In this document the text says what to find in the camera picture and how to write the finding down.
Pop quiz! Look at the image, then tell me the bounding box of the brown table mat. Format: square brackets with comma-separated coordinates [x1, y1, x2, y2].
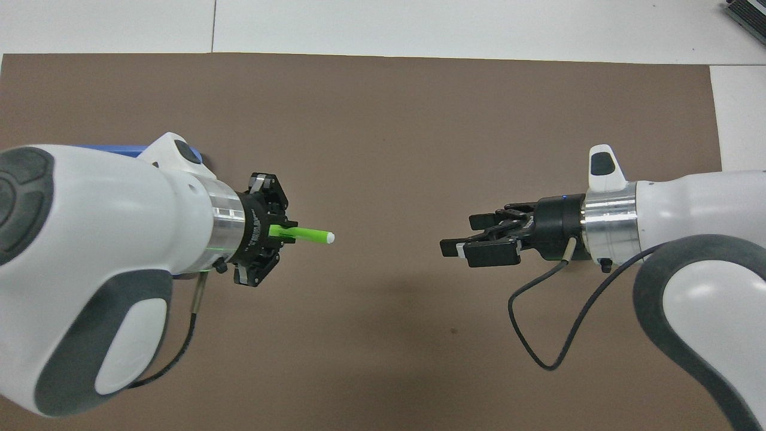
[0, 53, 725, 431]

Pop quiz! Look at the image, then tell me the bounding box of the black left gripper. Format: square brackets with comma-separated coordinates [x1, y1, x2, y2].
[232, 172, 299, 288]

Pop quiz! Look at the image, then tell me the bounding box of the green highlighter pen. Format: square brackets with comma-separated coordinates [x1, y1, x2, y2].
[268, 224, 336, 245]

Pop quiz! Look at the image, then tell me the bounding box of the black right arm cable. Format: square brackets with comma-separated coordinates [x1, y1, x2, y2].
[507, 236, 665, 372]

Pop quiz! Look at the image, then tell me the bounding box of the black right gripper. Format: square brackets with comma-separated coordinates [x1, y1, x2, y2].
[439, 194, 591, 269]

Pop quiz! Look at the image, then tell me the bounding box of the grey ribbed device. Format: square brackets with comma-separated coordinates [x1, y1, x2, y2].
[723, 0, 766, 35]

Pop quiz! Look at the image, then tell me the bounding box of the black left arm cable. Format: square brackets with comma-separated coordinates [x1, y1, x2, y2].
[129, 272, 210, 390]

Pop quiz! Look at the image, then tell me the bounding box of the blue plastic tray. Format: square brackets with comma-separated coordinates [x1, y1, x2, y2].
[75, 144, 204, 166]

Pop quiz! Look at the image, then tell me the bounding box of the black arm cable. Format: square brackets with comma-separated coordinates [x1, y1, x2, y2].
[129, 272, 210, 390]
[507, 236, 665, 372]

